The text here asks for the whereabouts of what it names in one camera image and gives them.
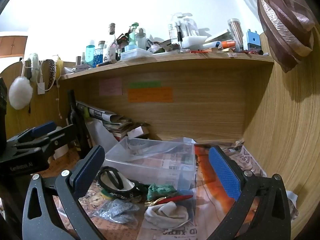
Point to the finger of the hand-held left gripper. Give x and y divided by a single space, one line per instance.
42 128
60 138

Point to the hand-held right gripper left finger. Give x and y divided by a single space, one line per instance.
87 175

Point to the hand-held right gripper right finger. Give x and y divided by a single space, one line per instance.
225 175

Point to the clear plastic storage box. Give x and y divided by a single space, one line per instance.
150 165

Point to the green cloth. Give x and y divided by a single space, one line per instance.
160 190

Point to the white cloth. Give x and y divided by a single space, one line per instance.
165 211

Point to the beige thermos cup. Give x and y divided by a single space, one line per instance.
61 153

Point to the dark wine bottle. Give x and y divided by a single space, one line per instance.
75 120

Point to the black white newspaper sheet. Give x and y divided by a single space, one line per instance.
250 160

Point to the white fluffy pompom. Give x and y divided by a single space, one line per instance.
20 93

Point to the brown clock print paper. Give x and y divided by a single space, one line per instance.
100 220

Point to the pile of newspapers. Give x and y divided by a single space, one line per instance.
110 122

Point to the black lace headband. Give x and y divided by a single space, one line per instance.
51 72

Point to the yellow headband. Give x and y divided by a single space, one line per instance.
59 67

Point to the white fuzzy headband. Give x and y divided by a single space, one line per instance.
34 62

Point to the small white cardboard box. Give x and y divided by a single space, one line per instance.
138 132

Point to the pink sticky note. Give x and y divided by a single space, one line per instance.
110 87

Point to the white box red lettering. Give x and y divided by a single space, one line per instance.
83 67

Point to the crumpled white paper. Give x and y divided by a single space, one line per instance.
292 205

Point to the brown cardboard tube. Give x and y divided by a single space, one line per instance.
78 62

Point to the light blue mouthwash bottle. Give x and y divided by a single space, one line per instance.
90 55

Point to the dark brown pen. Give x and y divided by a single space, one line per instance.
106 63

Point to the wooden cabinet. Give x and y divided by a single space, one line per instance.
12 43

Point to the textured glass bottle blue liquid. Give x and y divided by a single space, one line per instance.
99 57

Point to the orange sticky note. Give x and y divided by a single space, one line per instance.
150 95

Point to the green sticky note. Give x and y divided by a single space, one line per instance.
145 84

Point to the clear bottle fox label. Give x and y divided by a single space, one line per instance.
112 42

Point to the flat clear lidded container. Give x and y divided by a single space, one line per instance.
136 54

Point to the wooden shelf board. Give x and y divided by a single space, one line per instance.
175 63

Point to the mint green pump bottle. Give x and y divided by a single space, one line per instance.
133 37

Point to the clear bottle silver cap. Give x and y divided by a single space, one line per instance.
140 38

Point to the orange glue tube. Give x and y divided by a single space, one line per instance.
228 44

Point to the white dish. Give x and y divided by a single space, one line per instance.
193 42

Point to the blue hole punch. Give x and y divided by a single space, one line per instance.
252 41

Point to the clear jar of sticks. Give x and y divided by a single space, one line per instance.
236 32

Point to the clear dispenser bottle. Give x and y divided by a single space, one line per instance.
188 27

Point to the clear lettered pump bottle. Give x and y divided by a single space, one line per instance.
173 30

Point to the pink striped curtain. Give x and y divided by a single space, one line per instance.
285 30

